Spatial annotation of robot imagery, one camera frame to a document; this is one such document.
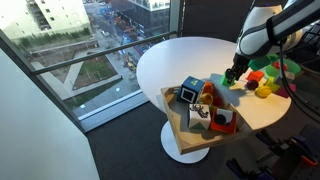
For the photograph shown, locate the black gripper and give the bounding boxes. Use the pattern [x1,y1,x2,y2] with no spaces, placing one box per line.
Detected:
[225,53,251,84]

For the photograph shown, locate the orange block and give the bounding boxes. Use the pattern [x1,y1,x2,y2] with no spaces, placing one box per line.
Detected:
[246,70,265,83]

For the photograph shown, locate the red soft toy cube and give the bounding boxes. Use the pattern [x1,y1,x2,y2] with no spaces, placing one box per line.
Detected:
[209,108,238,135]

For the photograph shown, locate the yellow orange toy peach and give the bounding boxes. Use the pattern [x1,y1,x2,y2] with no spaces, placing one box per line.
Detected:
[197,92,215,106]

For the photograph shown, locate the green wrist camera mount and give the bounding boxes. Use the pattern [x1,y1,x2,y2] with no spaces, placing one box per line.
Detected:
[248,54,280,72]

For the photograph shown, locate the purple black clamp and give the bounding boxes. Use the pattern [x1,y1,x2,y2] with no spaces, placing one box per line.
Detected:
[226,158,278,180]

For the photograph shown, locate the green plastic bowl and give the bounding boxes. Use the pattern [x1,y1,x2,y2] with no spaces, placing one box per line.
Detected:
[265,58,302,78]

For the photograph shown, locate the white zebra soft cube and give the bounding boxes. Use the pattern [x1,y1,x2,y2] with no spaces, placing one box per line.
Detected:
[188,103,212,131]

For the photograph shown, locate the black clamp orange tips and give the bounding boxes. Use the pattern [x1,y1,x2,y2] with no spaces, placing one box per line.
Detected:
[255,128,319,168]

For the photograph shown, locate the grey block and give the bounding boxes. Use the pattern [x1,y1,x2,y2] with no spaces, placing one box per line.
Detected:
[282,70,296,83]

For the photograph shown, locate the yellow toy lemon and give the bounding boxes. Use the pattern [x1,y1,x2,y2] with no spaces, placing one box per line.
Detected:
[255,85,273,99]

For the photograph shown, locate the purple toy plum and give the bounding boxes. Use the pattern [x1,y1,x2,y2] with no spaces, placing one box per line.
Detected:
[245,79,260,91]

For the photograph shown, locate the red toy tomato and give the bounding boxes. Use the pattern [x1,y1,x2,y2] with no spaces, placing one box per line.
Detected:
[212,96,224,108]

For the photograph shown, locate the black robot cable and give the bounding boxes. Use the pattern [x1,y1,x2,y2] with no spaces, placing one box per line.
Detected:
[277,39,320,125]

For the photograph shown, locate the white table pedestal base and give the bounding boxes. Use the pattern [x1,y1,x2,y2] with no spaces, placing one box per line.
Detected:
[160,120,211,165]

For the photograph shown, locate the black chair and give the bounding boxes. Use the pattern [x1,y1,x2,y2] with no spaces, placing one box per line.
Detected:
[293,23,320,73]

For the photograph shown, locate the blue black soft cube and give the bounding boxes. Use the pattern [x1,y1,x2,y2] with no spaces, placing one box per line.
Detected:
[176,75,206,104]

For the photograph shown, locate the orange toy fruit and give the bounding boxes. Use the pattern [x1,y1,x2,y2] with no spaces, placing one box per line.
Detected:
[203,81,215,95]

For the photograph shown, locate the dark window handrail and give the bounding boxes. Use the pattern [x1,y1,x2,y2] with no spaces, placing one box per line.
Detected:
[32,30,179,76]

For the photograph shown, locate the wooden tray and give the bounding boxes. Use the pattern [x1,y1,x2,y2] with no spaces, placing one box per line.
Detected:
[160,79,253,155]

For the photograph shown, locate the yellow green block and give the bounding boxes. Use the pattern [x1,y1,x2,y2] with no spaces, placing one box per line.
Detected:
[263,76,281,93]

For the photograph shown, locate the red toy apple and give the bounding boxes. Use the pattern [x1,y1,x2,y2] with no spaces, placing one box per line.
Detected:
[272,61,288,72]

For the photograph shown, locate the magenta block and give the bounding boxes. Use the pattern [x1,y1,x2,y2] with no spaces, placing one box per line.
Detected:
[274,83,297,99]

